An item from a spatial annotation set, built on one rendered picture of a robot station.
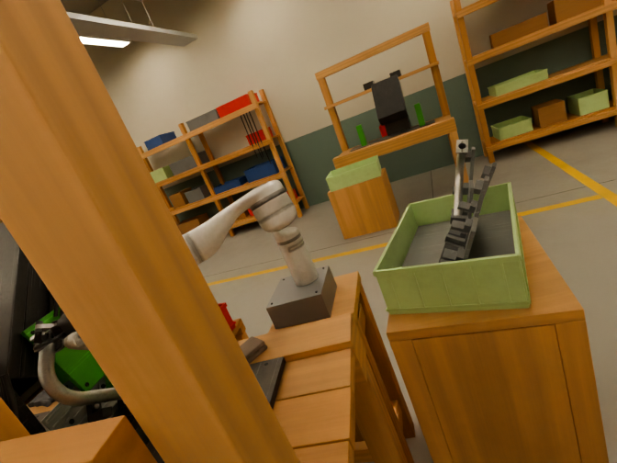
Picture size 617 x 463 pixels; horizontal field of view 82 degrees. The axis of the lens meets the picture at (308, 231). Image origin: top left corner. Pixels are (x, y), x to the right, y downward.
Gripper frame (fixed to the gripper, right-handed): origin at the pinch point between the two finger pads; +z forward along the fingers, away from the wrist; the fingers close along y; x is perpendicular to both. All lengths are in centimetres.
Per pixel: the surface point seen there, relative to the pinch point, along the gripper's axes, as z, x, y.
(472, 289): -82, 15, -70
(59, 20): -67, 4, 34
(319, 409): -41, 31, -37
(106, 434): -48, 32, 18
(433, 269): -76, 6, -64
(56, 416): 7.8, 13.0, -6.4
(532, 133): -247, -216, -440
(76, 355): 5.6, -0.3, -9.1
